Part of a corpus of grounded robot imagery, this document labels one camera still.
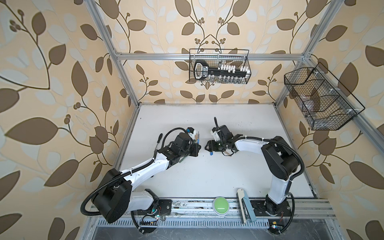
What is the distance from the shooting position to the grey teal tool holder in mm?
706

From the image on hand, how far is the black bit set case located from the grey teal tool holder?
2.07 ft

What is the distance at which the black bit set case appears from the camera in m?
0.82
